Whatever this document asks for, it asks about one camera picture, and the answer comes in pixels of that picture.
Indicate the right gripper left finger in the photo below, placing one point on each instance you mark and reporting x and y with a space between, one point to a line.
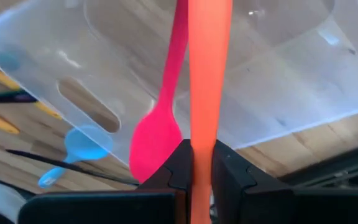
172 174

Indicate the blue silicone spoon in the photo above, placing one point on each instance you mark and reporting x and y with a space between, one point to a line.
85 143

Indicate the clear plastic bin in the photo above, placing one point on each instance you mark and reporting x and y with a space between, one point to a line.
275 77

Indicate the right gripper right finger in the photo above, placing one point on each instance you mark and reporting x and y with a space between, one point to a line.
235 186

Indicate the orange silicone spatula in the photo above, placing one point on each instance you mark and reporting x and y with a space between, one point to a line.
208 77

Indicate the red silicone spatula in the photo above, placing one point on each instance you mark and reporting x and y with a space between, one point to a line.
155 146

